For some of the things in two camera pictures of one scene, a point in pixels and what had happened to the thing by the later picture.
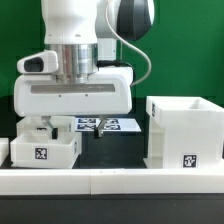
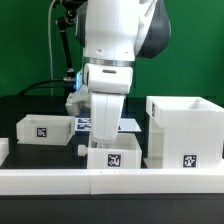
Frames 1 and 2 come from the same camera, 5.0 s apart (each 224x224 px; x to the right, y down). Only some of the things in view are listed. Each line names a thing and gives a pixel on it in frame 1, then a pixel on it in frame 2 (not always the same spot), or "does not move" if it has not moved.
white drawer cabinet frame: x=185 y=132 does not move
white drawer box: x=35 y=124 does not move
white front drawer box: x=40 y=150 -> x=123 y=154
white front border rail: x=110 y=181 does not move
